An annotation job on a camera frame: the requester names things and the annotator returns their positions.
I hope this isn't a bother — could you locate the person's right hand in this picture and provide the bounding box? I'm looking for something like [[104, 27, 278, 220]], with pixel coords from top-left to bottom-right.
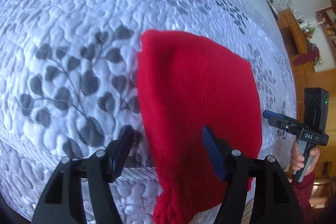
[[290, 142, 321, 175]]

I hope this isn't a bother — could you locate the dark red cloth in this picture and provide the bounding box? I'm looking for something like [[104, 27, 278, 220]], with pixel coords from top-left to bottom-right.
[[293, 52, 319, 66]]

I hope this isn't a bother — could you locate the red knit garment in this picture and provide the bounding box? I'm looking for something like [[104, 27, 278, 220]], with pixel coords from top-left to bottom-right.
[[136, 29, 263, 224]]

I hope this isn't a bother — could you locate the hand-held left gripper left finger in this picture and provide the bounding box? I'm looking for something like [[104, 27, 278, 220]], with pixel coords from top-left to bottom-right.
[[31, 126, 135, 224]]

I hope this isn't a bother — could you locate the white quilted leaf-pattern bedspread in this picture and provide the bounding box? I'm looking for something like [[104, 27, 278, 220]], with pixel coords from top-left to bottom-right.
[[0, 0, 298, 224]]

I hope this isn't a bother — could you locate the person's right forearm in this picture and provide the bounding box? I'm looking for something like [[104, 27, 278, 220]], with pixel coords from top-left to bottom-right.
[[291, 171, 329, 224]]

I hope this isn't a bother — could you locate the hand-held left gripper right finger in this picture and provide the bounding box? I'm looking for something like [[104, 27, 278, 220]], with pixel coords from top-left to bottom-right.
[[202, 126, 306, 224]]

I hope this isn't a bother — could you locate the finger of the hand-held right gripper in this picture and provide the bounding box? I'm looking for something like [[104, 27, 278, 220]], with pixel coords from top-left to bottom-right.
[[262, 109, 287, 127]]

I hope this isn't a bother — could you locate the wooden shelf cabinet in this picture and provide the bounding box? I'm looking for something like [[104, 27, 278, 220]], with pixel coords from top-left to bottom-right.
[[278, 0, 336, 135]]

